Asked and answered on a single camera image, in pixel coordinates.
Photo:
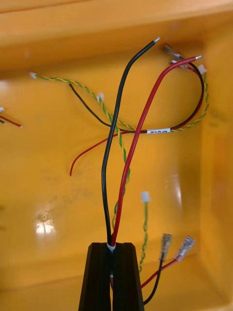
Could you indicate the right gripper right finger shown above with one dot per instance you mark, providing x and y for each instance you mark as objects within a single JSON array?
[{"x": 127, "y": 279}]

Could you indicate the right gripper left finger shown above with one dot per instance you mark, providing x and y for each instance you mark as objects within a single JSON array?
[{"x": 97, "y": 279}]

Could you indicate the yellow-orange plastic bin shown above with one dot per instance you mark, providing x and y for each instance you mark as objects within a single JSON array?
[{"x": 48, "y": 218}]

